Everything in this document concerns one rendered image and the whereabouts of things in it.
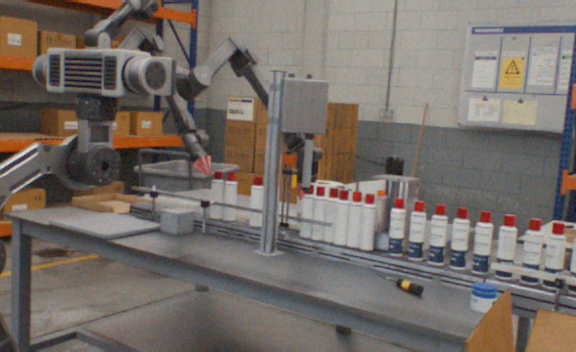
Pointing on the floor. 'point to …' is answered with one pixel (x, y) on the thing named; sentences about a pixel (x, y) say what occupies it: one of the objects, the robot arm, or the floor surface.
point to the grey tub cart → (177, 174)
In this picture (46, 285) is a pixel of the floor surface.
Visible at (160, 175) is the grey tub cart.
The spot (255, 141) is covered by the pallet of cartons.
